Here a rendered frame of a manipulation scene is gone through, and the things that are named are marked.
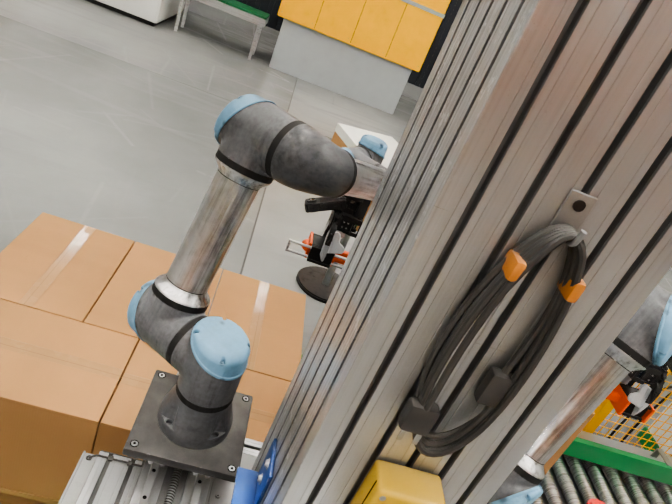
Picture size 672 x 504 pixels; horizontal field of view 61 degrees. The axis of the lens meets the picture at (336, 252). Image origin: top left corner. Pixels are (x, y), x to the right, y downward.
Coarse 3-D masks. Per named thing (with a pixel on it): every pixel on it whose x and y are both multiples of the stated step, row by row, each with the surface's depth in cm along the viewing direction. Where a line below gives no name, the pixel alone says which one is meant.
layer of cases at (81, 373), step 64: (0, 256) 211; (64, 256) 224; (128, 256) 239; (0, 320) 185; (64, 320) 196; (256, 320) 235; (0, 384) 166; (64, 384) 174; (128, 384) 183; (256, 384) 204; (0, 448) 172; (64, 448) 172
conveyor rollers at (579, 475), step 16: (560, 464) 228; (576, 464) 232; (592, 464) 236; (544, 480) 219; (560, 480) 223; (576, 480) 228; (592, 480) 232; (608, 480) 236; (624, 480) 239; (640, 480) 243; (576, 496) 215; (592, 496) 219; (608, 496) 223; (624, 496) 227; (640, 496) 230; (656, 496) 234
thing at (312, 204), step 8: (312, 200) 153; (320, 200) 154; (328, 200) 153; (336, 200) 152; (344, 200) 152; (312, 208) 153; (320, 208) 153; (328, 208) 153; (336, 208) 153; (344, 208) 153
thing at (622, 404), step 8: (624, 384) 156; (624, 392) 152; (632, 392) 154; (624, 400) 150; (616, 408) 152; (624, 408) 150; (632, 408) 151; (648, 408) 150; (632, 416) 152; (640, 416) 153; (648, 416) 151
